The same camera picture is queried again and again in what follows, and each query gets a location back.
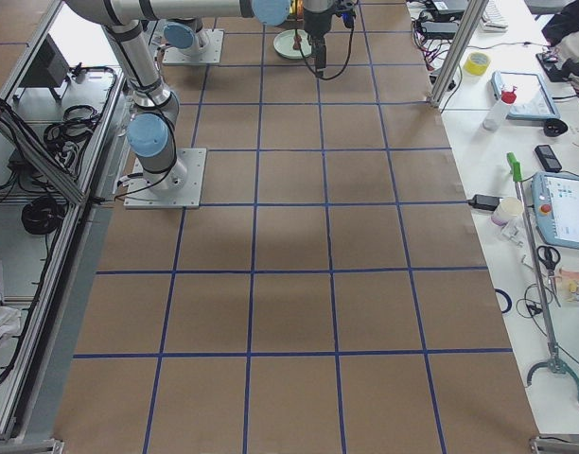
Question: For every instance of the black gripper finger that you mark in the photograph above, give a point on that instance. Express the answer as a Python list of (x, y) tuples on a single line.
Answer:
[(319, 56)]

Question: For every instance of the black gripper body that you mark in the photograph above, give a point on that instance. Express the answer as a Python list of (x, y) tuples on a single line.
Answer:
[(316, 23)]

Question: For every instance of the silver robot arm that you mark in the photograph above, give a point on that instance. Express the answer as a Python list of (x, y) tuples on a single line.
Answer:
[(151, 133), (186, 35)]

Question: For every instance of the pale green plate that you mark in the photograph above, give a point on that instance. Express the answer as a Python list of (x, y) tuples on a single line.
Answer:
[(283, 43)]

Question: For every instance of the yellow tape roll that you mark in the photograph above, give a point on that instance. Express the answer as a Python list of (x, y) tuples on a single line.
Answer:
[(476, 63)]

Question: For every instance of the red cap plastic bottle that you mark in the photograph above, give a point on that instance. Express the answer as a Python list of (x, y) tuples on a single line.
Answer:
[(498, 113)]

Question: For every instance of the teach pendant tablet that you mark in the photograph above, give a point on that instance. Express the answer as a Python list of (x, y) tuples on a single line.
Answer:
[(533, 102), (556, 202)]

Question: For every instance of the black power adapter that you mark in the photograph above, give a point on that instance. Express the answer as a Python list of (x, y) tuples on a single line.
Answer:
[(484, 202)]

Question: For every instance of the white paper cup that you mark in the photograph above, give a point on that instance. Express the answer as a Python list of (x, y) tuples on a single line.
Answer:
[(508, 209)]

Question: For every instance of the black scissors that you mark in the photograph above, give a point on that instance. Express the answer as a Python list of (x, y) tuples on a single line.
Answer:
[(549, 257)]

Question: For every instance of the grabber reacher tool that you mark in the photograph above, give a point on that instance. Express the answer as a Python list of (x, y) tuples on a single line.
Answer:
[(554, 363)]

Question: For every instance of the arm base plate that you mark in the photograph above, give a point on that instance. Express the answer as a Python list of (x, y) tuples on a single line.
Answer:
[(207, 49), (182, 187)]

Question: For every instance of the aluminium frame post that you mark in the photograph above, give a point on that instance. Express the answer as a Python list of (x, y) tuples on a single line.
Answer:
[(471, 17)]

